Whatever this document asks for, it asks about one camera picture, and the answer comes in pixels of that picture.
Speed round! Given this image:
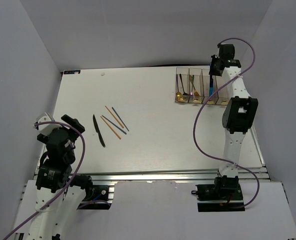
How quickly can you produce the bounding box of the black knife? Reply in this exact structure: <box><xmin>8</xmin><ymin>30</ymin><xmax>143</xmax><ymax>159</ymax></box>
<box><xmin>92</xmin><ymin>115</ymin><xmax>106</xmax><ymax>148</ymax></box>

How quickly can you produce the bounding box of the blue knife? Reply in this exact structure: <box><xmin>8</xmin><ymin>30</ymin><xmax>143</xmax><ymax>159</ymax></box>
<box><xmin>209</xmin><ymin>75</ymin><xmax>214</xmax><ymax>96</ymax></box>

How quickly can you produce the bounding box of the gold fork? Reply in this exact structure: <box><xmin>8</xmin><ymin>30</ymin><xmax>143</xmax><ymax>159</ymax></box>
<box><xmin>194</xmin><ymin>88</ymin><xmax>199</xmax><ymax>96</ymax></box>

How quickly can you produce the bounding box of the iridescent teal fork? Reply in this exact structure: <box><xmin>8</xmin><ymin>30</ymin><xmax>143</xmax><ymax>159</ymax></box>
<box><xmin>189</xmin><ymin>75</ymin><xmax>195</xmax><ymax>95</ymax></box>

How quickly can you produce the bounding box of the black spoon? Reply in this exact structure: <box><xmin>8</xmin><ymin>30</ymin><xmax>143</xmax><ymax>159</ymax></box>
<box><xmin>179</xmin><ymin>73</ymin><xmax>188</xmax><ymax>96</ymax></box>

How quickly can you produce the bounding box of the iridescent gold spoon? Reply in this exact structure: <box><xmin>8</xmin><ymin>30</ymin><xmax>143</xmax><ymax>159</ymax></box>
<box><xmin>176</xmin><ymin>75</ymin><xmax>182</xmax><ymax>102</ymax></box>

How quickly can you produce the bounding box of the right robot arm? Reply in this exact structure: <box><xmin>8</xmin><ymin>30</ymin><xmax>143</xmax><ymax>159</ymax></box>
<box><xmin>209</xmin><ymin>43</ymin><xmax>258</xmax><ymax>200</ymax></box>

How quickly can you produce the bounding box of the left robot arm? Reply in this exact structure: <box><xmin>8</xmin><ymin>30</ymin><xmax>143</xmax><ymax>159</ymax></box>
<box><xmin>25</xmin><ymin>113</ymin><xmax>94</xmax><ymax>240</ymax></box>

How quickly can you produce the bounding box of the clear four-compartment organizer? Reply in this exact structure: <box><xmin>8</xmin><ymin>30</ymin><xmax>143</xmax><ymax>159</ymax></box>
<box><xmin>175</xmin><ymin>67</ymin><xmax>229</xmax><ymax>106</ymax></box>

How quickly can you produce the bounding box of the blue chopstick upper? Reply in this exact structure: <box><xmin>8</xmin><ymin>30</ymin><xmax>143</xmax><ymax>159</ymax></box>
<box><xmin>112</xmin><ymin>107</ymin><xmax>129</xmax><ymax>132</ymax></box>

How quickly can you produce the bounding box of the blue chopstick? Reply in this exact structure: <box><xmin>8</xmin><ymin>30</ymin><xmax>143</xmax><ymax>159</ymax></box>
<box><xmin>101</xmin><ymin>115</ymin><xmax>127</xmax><ymax>135</ymax></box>
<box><xmin>112</xmin><ymin>107</ymin><xmax>129</xmax><ymax>132</ymax></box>

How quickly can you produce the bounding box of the orange chopstick lower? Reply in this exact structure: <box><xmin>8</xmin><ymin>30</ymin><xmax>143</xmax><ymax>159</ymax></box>
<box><xmin>100</xmin><ymin>116</ymin><xmax>122</xmax><ymax>140</ymax></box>

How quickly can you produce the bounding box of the orange chopstick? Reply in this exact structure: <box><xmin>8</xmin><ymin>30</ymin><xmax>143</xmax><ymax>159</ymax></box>
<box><xmin>100</xmin><ymin>116</ymin><xmax>122</xmax><ymax>140</ymax></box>
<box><xmin>105</xmin><ymin>105</ymin><xmax>124</xmax><ymax>128</ymax></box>

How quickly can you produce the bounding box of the orange chopstick upper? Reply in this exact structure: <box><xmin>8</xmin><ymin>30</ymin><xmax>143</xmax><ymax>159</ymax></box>
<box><xmin>105</xmin><ymin>105</ymin><xmax>124</xmax><ymax>128</ymax></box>

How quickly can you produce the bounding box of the left blue table label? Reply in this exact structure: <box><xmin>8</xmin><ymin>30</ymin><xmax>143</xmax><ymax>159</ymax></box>
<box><xmin>63</xmin><ymin>70</ymin><xmax>81</xmax><ymax>75</ymax></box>

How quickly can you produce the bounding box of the blue chopstick lower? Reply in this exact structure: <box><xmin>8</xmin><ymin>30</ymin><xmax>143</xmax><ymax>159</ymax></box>
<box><xmin>101</xmin><ymin>115</ymin><xmax>127</xmax><ymax>135</ymax></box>

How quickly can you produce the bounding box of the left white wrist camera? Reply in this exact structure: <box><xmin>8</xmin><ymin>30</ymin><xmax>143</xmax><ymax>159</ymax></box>
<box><xmin>33</xmin><ymin>112</ymin><xmax>60</xmax><ymax>136</ymax></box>

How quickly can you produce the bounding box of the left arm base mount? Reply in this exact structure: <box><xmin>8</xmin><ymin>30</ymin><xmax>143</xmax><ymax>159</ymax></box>
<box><xmin>78</xmin><ymin>181</ymin><xmax>114</xmax><ymax>210</ymax></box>

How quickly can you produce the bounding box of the aluminium table frame rail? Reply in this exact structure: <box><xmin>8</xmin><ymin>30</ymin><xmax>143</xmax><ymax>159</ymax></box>
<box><xmin>83</xmin><ymin>166</ymin><xmax>271</xmax><ymax>182</ymax></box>

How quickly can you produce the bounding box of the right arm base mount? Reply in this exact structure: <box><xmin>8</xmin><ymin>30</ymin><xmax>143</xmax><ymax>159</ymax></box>
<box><xmin>191</xmin><ymin>184</ymin><xmax>245</xmax><ymax>213</ymax></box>

